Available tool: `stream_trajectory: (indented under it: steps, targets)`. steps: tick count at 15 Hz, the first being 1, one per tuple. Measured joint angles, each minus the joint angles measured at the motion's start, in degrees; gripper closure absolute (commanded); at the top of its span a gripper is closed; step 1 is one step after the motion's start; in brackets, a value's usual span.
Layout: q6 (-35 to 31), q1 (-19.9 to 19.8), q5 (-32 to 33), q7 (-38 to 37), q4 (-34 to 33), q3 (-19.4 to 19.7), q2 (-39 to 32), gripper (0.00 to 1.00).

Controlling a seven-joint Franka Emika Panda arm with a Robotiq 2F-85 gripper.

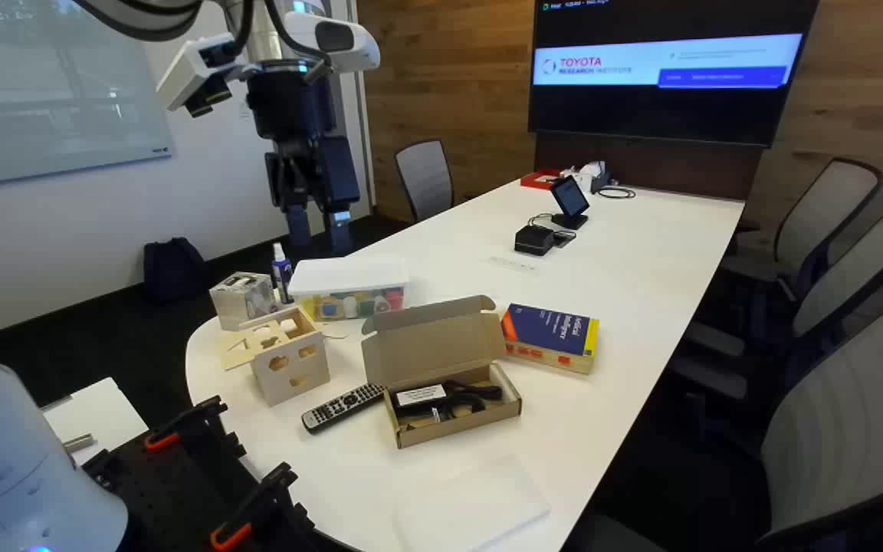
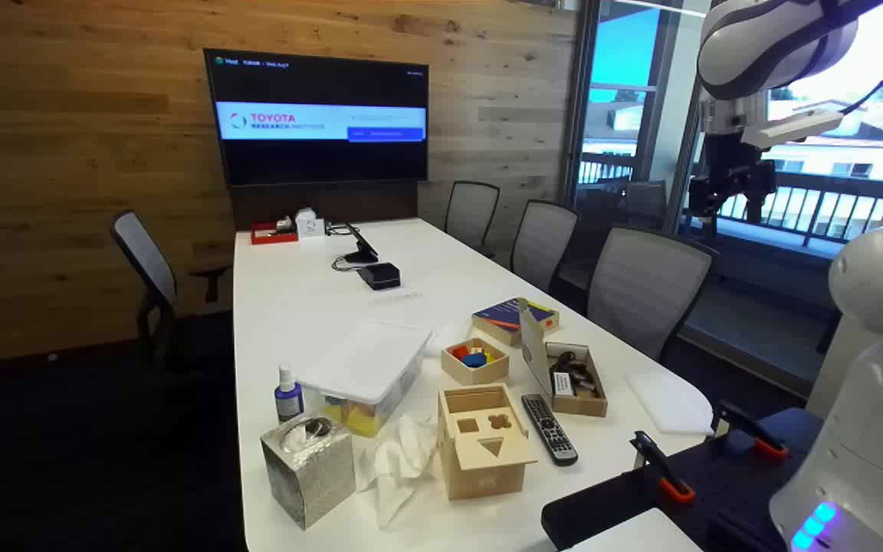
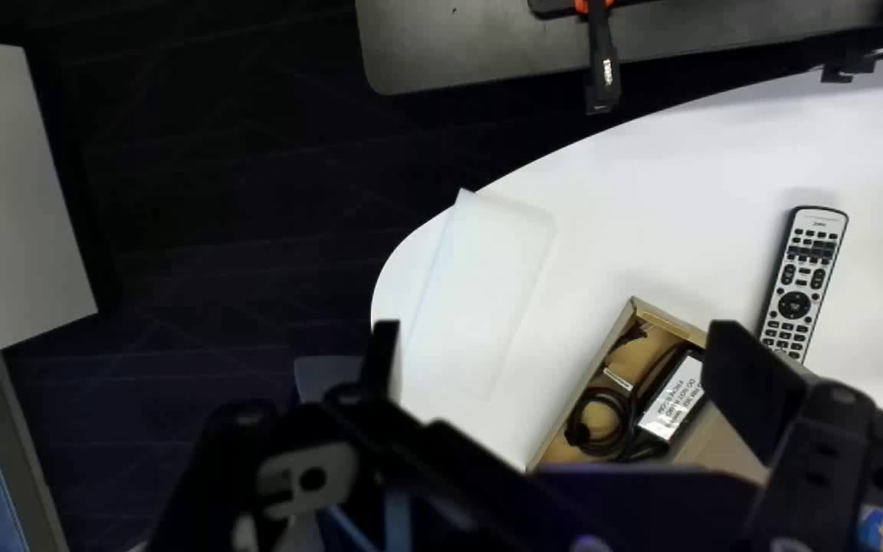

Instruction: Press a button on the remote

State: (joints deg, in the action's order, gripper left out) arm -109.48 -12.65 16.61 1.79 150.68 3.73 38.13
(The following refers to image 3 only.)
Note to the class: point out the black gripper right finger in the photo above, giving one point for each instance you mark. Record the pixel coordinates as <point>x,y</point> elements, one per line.
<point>754,387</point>

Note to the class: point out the black orange clamp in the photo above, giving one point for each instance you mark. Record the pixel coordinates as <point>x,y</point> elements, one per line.
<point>604,81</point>

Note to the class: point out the grey remote control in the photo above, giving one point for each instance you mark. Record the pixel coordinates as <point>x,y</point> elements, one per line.
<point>801,277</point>

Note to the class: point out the white cabinet panel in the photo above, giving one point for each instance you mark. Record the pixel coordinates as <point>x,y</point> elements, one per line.
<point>44,277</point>

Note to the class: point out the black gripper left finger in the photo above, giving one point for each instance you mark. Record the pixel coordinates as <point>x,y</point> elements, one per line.
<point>378,360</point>

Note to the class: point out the translucent white plastic lid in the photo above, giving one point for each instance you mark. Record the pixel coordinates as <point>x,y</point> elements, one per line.
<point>470,308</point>

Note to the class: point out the open cardboard box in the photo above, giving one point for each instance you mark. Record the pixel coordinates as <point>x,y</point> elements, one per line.
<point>641,404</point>

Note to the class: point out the black power adapter with label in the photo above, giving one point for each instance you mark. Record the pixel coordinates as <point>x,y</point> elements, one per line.
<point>672,399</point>

